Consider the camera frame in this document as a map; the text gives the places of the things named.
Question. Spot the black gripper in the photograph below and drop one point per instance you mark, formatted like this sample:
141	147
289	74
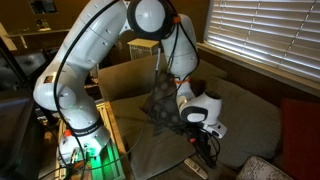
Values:
206	145

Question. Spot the grey remote control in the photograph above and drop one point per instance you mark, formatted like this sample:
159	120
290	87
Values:
196	168

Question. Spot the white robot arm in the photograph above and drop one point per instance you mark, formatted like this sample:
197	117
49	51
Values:
60	87

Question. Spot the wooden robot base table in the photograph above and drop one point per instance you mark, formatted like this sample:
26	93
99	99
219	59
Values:
110	146

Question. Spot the beige sofa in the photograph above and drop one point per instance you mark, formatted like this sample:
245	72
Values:
155	153

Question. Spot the dark patterned cushion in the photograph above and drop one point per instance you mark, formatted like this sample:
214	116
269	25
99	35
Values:
161	105

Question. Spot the white patterned cushion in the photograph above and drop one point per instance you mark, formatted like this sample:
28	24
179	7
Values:
256	168

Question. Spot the white slatted box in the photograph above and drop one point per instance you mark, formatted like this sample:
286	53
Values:
140	48

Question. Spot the red cushion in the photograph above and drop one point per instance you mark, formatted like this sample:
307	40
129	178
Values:
301	139

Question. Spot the white window blinds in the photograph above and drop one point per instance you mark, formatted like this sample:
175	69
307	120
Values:
284	34

